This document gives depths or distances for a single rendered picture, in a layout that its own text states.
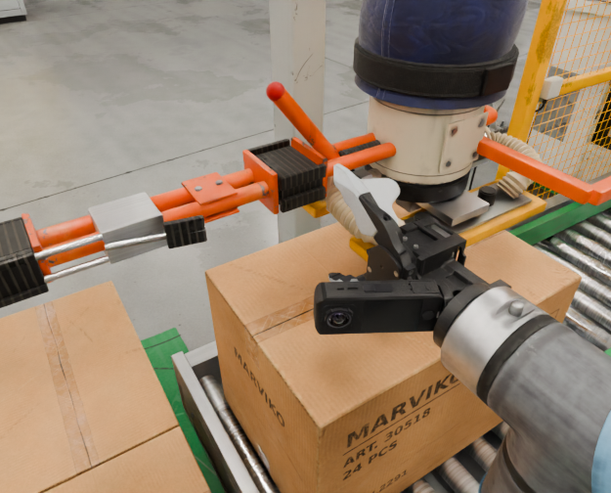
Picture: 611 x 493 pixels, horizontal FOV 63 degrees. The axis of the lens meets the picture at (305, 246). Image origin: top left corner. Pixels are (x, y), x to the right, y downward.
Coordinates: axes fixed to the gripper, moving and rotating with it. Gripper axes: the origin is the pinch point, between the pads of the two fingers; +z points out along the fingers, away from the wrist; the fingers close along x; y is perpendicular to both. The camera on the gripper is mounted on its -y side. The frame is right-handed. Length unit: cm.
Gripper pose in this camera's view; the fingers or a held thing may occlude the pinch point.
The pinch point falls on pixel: (326, 225)
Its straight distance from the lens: 57.1
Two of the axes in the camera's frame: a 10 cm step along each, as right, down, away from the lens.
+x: 0.1, -8.1, -5.9
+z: -5.4, -5.0, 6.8
